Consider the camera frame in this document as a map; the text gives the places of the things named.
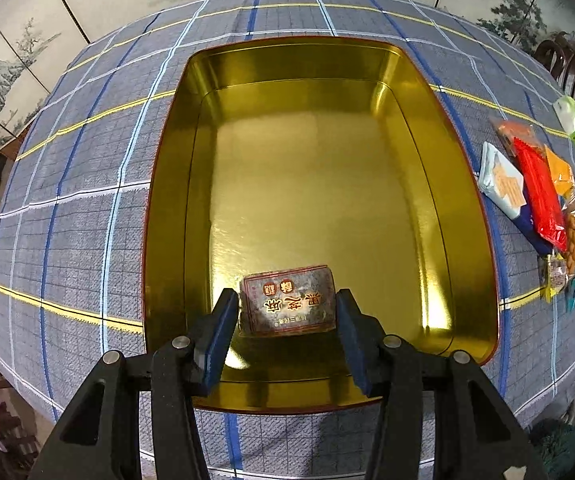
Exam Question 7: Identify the dark wooden chair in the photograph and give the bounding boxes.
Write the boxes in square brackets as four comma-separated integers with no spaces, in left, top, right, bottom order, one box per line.
[534,32,575,100]

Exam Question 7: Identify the yellow candy packet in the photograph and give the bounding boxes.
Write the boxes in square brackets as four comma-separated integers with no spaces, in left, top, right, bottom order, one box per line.
[539,254,567,304]

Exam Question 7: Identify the red snack packet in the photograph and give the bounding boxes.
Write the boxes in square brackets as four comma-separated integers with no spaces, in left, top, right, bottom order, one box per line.
[513,136,567,252]

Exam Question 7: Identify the white blue cracker packet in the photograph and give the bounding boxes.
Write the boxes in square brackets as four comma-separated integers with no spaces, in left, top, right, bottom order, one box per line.
[476,140,553,256]

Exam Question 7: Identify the clear peanut bag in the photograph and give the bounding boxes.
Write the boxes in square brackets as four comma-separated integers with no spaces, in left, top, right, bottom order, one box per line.
[563,194,575,275]

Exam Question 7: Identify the orange snack packet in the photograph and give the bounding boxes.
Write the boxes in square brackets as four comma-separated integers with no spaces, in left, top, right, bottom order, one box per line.
[545,146,575,198]

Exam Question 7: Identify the dark sesame cake packet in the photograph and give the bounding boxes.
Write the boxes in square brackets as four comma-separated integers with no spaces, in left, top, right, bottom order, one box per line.
[240,264,336,338]

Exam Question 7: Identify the clear almond bag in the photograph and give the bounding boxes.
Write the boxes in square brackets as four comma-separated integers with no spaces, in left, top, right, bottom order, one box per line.
[490,117,545,157]

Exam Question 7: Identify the red gold toffee tin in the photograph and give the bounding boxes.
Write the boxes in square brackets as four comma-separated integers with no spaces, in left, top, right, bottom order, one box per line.
[142,34,500,415]

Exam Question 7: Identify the blue plaid tablecloth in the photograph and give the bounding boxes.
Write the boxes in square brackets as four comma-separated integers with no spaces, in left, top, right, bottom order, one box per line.
[0,0,575,479]

